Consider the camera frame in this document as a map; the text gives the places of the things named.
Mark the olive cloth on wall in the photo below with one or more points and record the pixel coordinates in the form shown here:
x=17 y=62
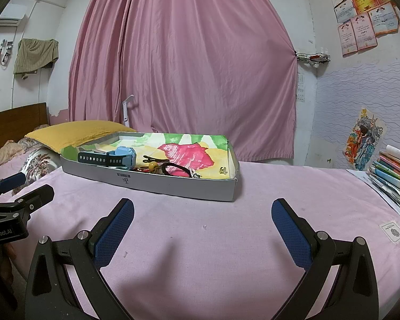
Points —
x=35 y=55

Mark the grey box with painted lining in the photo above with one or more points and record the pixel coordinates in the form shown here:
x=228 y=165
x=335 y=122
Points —
x=153 y=181

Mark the yellow pillow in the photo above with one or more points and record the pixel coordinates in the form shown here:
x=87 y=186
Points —
x=76 y=133

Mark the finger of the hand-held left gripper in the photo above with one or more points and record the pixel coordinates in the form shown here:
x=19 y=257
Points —
x=41 y=195
x=11 y=180

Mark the black hair clip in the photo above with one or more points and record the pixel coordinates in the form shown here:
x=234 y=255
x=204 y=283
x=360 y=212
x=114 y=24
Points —
x=151 y=157

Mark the blue smart watch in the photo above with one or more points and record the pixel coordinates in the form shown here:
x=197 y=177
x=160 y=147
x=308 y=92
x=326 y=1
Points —
x=118 y=156

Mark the loose white papers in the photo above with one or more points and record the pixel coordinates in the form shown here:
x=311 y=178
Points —
x=380 y=190

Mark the floral pillow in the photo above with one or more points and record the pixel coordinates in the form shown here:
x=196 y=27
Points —
x=36 y=166

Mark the white square sheet label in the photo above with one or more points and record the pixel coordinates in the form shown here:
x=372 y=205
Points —
x=392 y=231

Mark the white folding lamp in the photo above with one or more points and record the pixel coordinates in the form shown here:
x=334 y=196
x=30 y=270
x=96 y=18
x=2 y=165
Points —
x=126 y=110

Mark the pink bed sheet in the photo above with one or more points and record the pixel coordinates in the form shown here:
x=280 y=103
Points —
x=203 y=240

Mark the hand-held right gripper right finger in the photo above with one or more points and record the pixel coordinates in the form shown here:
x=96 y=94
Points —
x=291 y=235

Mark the group of wall certificates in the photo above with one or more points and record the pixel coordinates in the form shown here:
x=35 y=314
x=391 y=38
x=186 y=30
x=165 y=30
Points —
x=366 y=10

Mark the colourful wall sticker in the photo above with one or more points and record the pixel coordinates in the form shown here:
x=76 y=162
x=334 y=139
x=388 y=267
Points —
x=365 y=140

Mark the pink curtain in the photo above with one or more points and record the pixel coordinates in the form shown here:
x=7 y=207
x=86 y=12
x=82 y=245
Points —
x=186 y=56

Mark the wooden headboard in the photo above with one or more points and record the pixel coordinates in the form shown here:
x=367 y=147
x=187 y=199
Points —
x=16 y=120

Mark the stack of books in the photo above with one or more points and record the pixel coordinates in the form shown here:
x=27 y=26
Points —
x=395 y=173

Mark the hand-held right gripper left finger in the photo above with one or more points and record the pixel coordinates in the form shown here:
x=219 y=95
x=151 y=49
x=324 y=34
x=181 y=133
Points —
x=115 y=231

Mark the peach blanket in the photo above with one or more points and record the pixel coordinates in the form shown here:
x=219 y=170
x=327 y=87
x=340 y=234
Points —
x=3 y=155

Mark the white air conditioner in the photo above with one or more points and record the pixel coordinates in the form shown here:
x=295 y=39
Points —
x=10 y=20

